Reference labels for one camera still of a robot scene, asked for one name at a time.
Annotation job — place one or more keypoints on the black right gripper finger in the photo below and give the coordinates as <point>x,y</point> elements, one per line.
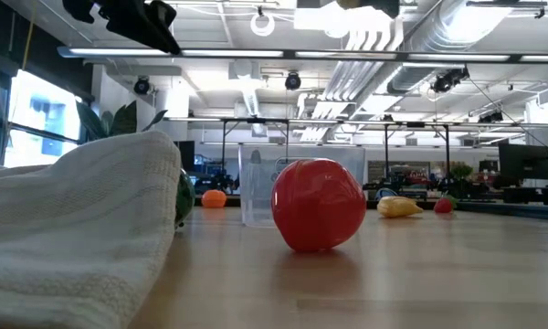
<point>381,8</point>

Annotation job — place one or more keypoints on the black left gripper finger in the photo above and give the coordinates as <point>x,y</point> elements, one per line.
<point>162,13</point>
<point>141,29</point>

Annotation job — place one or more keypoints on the yellow toy lemon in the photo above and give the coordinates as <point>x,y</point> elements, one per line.
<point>348,3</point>

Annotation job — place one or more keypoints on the orange toy orange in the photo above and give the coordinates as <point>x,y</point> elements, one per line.
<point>213,199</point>

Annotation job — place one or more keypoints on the yellow toy banana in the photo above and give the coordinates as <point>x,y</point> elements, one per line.
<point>397,207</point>

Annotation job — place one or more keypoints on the red toy strawberry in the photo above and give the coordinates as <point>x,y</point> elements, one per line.
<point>443,205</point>

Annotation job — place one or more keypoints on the red ball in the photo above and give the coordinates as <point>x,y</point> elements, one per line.
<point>317,205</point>

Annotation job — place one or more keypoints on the clear plastic tupperware container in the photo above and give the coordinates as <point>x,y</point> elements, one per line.
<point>256,192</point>

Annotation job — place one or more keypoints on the green potted plant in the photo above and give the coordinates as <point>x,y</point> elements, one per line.
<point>125,119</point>

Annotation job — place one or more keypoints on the green striped toy watermelon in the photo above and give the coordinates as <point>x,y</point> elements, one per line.
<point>185,198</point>

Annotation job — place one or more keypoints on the blue and white round object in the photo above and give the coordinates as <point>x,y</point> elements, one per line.
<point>386,194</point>

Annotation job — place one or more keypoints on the white waffle-weave towel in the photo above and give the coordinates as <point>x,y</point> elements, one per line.
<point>73,219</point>

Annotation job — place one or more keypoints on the black computer monitor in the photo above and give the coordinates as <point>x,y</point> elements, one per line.
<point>523,162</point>

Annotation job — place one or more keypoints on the black overhead frame bar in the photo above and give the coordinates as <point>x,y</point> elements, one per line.
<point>233,53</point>

